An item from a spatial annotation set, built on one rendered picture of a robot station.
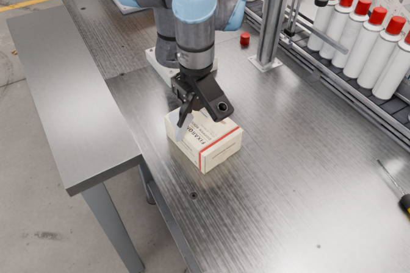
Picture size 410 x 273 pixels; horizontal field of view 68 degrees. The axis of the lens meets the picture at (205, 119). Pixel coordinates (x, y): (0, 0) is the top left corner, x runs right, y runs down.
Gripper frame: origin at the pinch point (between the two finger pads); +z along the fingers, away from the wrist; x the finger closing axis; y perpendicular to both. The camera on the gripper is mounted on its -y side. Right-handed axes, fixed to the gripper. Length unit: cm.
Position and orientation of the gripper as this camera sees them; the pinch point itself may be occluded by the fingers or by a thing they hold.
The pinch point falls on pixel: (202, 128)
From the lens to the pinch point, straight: 76.0
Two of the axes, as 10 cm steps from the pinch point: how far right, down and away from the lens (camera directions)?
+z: 0.0, 6.7, 7.4
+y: -6.3, -5.8, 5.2
